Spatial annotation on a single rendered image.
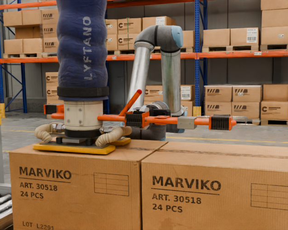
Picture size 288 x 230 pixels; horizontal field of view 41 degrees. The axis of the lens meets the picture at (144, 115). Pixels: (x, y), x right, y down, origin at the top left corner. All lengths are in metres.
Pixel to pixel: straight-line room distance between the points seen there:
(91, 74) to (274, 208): 0.87
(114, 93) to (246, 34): 4.09
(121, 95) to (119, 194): 9.31
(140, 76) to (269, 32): 6.84
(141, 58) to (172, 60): 0.20
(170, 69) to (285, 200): 1.11
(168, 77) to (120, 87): 8.54
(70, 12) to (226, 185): 0.91
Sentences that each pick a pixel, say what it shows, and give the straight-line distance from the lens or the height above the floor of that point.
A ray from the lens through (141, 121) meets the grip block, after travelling 1.58.
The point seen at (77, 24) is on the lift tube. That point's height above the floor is 1.47.
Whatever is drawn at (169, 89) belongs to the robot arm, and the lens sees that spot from 2.30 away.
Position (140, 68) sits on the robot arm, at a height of 1.29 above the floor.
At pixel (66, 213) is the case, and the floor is 0.70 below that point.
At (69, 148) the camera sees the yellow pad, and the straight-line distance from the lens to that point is 1.62.
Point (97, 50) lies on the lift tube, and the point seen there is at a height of 1.36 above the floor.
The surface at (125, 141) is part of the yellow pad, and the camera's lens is 1.74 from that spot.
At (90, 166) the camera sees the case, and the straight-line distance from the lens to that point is 1.56.
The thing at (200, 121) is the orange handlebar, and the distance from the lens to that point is 1.53.
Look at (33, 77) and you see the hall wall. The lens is 12.22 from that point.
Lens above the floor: 1.29
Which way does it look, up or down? 7 degrees down
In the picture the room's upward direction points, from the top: 1 degrees counter-clockwise
